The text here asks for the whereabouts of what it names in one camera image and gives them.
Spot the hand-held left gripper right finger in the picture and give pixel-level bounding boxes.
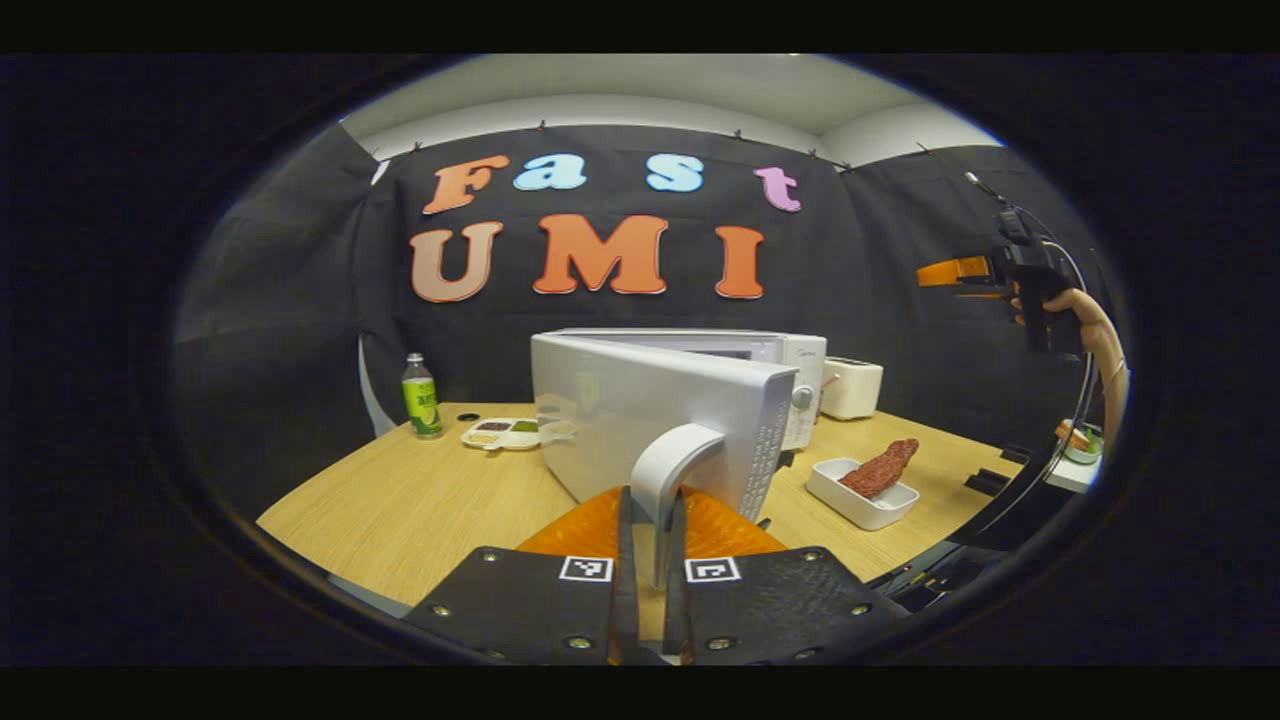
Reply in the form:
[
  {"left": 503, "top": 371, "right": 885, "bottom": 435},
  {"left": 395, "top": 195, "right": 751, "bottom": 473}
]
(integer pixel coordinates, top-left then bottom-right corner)
[{"left": 665, "top": 487, "right": 911, "bottom": 666}]

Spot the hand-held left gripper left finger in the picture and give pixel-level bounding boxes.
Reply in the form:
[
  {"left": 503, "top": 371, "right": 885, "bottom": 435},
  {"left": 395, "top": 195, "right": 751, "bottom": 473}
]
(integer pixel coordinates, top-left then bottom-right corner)
[{"left": 403, "top": 487, "right": 633, "bottom": 666}]

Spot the brown meat piece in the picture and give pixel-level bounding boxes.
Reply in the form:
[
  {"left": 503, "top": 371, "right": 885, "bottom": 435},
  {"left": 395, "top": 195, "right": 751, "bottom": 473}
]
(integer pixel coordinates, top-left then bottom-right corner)
[{"left": 838, "top": 438, "right": 919, "bottom": 499}]

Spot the white microwave oven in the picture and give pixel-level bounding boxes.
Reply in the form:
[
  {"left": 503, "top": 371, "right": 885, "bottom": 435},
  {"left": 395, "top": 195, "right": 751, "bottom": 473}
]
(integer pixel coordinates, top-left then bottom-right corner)
[{"left": 530, "top": 328, "right": 828, "bottom": 591}]

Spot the white rectangular dish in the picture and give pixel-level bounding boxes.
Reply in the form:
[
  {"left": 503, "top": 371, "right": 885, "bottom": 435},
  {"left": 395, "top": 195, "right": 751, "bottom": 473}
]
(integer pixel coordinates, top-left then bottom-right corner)
[{"left": 806, "top": 457, "right": 920, "bottom": 531}]

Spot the white toaster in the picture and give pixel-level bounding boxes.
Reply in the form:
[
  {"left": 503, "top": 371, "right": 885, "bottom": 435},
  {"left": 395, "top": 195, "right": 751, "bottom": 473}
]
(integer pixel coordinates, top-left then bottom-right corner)
[{"left": 820, "top": 357, "right": 885, "bottom": 421}]

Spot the small green bowl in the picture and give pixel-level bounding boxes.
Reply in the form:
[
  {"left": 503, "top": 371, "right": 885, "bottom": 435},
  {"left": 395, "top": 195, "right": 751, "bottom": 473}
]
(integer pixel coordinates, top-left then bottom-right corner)
[{"left": 1055, "top": 420, "right": 1104, "bottom": 466}]

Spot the white divided sauce plate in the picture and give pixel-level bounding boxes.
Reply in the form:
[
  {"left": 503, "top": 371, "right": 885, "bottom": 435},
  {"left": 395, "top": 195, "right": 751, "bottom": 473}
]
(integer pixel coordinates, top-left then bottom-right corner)
[{"left": 461, "top": 417, "right": 542, "bottom": 452}]

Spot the white side table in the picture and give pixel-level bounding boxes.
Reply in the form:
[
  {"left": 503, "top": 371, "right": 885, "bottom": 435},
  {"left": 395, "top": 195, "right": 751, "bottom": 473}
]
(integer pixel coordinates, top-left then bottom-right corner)
[{"left": 1045, "top": 455, "right": 1103, "bottom": 494}]

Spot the black curved bar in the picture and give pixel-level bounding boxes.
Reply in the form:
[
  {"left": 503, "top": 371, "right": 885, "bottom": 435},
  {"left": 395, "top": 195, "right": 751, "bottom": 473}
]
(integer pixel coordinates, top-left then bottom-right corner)
[{"left": 865, "top": 235, "right": 1101, "bottom": 603}]

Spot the green drink bottle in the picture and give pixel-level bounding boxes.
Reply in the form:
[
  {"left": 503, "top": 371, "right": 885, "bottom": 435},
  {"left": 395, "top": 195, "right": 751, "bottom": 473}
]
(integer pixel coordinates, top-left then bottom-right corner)
[{"left": 402, "top": 352, "right": 444, "bottom": 440}]

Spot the black backdrop cloth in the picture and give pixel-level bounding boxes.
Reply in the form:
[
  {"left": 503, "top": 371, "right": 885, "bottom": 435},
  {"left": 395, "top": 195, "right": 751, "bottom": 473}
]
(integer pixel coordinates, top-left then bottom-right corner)
[{"left": 175, "top": 125, "right": 1131, "bottom": 521}]

